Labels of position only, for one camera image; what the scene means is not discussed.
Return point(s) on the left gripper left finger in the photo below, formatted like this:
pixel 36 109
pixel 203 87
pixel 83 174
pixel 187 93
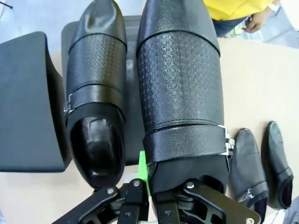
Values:
pixel 130 205

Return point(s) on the person's left hand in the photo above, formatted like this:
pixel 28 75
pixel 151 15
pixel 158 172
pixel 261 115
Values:
pixel 259 22

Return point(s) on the black smooth buckle shoe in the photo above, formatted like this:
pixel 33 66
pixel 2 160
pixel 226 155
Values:
pixel 247 168
pixel 278 158

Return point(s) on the person in yellow hoodie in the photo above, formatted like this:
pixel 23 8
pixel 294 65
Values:
pixel 229 9

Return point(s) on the black textured buckle shoe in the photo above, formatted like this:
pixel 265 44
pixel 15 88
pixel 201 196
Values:
pixel 95 70
pixel 180 81

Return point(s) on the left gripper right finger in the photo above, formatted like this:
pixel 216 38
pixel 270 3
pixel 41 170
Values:
pixel 205 205

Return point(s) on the black shoe stand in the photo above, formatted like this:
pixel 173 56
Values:
pixel 133 105
pixel 23 105

